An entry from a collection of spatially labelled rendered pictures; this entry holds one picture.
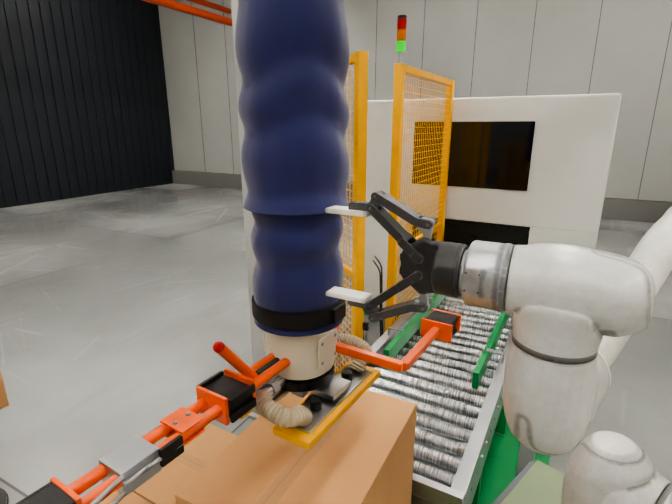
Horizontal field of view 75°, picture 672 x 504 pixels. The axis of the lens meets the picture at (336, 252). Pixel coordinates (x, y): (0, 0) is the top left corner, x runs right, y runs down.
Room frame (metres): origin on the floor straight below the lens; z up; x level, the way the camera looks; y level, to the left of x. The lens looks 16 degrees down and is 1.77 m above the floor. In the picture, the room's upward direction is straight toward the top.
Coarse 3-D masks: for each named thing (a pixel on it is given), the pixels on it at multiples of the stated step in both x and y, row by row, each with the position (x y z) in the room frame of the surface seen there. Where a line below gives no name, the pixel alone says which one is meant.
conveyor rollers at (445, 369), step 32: (480, 320) 2.64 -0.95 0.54; (448, 352) 2.21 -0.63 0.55; (480, 352) 2.21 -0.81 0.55; (384, 384) 1.90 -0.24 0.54; (416, 384) 1.91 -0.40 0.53; (448, 384) 1.92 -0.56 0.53; (480, 384) 1.93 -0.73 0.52; (416, 416) 1.64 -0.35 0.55; (448, 416) 1.65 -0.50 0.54; (416, 448) 1.45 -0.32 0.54; (448, 448) 1.47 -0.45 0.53; (448, 480) 1.29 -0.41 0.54
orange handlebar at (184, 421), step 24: (432, 336) 1.02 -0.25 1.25; (264, 360) 0.90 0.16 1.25; (288, 360) 0.90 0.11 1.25; (384, 360) 0.90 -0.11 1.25; (408, 360) 0.90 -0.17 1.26; (192, 408) 0.72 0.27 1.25; (216, 408) 0.72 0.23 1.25; (168, 432) 0.67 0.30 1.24; (192, 432) 0.66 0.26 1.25; (96, 480) 0.56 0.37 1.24
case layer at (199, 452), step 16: (208, 432) 1.54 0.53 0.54; (224, 432) 1.54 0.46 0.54; (192, 448) 1.45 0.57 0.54; (208, 448) 1.45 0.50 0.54; (176, 464) 1.36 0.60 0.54; (192, 464) 1.36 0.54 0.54; (160, 480) 1.29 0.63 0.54; (176, 480) 1.29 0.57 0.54; (112, 496) 1.22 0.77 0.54; (128, 496) 1.22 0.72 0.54; (144, 496) 1.22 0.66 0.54; (160, 496) 1.22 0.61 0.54
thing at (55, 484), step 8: (56, 480) 0.53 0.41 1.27; (40, 488) 0.51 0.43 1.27; (48, 488) 0.51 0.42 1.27; (56, 488) 0.51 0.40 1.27; (64, 488) 0.51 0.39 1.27; (32, 496) 0.50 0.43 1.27; (40, 496) 0.50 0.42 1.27; (48, 496) 0.50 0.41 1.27; (56, 496) 0.50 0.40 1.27; (64, 496) 0.50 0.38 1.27; (72, 496) 0.50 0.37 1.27
